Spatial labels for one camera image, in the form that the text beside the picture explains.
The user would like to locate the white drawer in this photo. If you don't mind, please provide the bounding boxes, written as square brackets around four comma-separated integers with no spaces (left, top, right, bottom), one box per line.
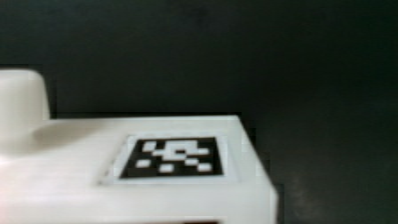
[0,69,277,224]

